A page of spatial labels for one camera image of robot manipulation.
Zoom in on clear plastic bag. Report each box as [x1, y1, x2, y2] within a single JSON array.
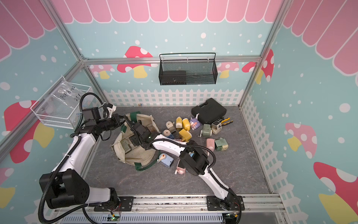
[[45, 79, 86, 126]]

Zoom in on white wire basket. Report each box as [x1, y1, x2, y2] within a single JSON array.
[[30, 77, 92, 130]]

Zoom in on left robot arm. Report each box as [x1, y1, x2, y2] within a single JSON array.
[[38, 92, 125, 224]]

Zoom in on purple pencil sharpener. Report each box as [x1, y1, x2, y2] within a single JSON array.
[[189, 113, 201, 130]]

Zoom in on light blue square sharpener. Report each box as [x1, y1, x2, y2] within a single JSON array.
[[157, 153, 174, 168]]

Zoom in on cream pencil sharpener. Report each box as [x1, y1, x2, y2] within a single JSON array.
[[211, 121, 222, 135], [166, 121, 176, 133]]

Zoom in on pink boxy pencil sharpener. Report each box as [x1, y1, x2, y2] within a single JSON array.
[[206, 138, 215, 152]]

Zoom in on grey green small sharpener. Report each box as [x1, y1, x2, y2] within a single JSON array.
[[120, 139, 132, 154]]

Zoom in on pink translucent pencil sharpener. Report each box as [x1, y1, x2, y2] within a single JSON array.
[[175, 162, 186, 175]]

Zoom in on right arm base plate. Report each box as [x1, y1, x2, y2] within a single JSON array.
[[206, 194, 245, 211]]

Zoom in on black wire mesh basket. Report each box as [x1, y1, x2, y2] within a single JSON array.
[[158, 52, 218, 85]]

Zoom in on beige canvas tote bag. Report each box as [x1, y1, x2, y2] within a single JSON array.
[[111, 112, 159, 171]]

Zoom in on black plastic tool case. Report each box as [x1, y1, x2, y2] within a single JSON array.
[[191, 98, 227, 124]]

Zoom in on yellow handled pliers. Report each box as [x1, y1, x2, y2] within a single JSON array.
[[221, 118, 233, 126]]

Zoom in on blue pencil sharpener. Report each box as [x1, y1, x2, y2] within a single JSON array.
[[162, 129, 174, 139]]

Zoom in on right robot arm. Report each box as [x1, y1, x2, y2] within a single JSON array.
[[123, 115, 245, 212]]

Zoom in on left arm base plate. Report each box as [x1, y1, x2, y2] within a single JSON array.
[[94, 196, 134, 212]]

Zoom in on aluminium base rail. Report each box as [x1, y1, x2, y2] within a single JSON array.
[[59, 194, 290, 224]]

